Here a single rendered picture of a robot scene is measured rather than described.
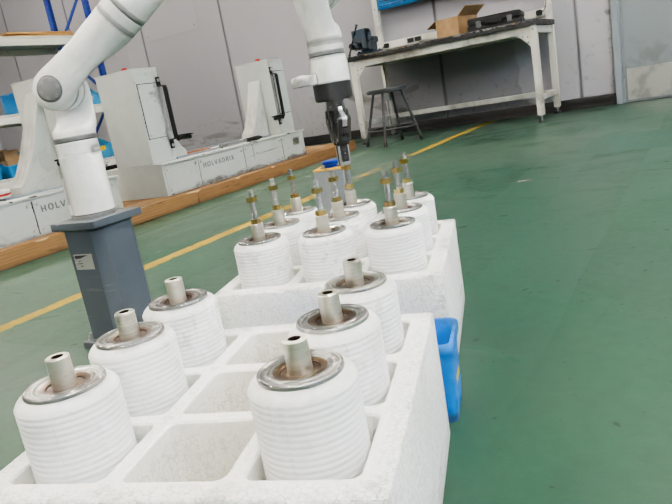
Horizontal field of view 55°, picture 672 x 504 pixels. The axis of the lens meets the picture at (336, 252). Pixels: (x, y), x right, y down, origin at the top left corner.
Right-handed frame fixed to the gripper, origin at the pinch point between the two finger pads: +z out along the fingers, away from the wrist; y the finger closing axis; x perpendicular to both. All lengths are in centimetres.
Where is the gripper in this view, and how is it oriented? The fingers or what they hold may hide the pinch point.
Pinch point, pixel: (343, 154)
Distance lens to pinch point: 130.7
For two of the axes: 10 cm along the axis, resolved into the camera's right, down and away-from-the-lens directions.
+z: 1.7, 9.6, 2.3
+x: -9.6, 2.1, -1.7
